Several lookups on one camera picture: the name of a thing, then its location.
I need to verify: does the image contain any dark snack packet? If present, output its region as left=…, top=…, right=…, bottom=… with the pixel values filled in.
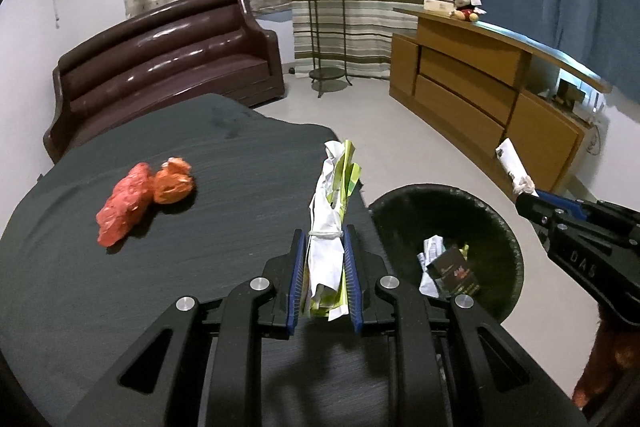
left=430, top=246, right=482, bottom=300

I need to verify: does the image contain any red plastic bag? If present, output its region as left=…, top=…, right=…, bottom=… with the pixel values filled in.
left=96, top=163, right=155, bottom=248

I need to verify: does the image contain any brown leather sofa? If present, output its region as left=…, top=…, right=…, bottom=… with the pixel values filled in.
left=42, top=0, right=286, bottom=164

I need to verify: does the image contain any white paper wrapper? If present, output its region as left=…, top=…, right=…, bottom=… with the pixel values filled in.
left=417, top=234, right=447, bottom=298

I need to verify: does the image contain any yellow-green wrapper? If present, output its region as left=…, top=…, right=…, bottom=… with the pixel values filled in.
left=309, top=139, right=364, bottom=324

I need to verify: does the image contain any orange plastic bag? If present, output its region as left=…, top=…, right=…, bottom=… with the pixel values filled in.
left=152, top=157, right=196, bottom=205

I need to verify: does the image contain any dark grey table cloth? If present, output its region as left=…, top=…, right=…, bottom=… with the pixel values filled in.
left=0, top=93, right=401, bottom=427

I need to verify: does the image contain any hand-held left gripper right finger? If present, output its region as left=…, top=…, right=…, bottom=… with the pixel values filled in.
left=342, top=224, right=588, bottom=427

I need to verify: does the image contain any black metal plant stand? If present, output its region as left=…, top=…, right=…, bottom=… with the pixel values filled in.
left=300, top=0, right=354, bottom=99

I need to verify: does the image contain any mouse plush toy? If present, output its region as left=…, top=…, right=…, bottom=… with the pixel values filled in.
left=450, top=0, right=487, bottom=23

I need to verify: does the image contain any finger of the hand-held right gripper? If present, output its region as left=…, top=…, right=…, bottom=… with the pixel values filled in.
left=515, top=191, right=565, bottom=239
left=535, top=189, right=603, bottom=222

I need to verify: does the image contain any white green wrapper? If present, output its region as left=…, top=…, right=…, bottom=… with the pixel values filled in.
left=306, top=140, right=347, bottom=305

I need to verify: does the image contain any long white wrapper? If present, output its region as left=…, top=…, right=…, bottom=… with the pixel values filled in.
left=495, top=138, right=539, bottom=198

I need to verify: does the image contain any black trash bin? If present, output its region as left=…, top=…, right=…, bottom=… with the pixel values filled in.
left=367, top=183, right=525, bottom=325

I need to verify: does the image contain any wooden cabinet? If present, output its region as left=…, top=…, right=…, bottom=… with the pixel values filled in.
left=389, top=4, right=613, bottom=202

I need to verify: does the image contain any person's right forearm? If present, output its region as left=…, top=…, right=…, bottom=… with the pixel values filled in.
left=572, top=304, right=640, bottom=412

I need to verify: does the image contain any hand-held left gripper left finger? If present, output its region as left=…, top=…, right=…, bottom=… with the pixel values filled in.
left=62, top=228, right=306, bottom=427

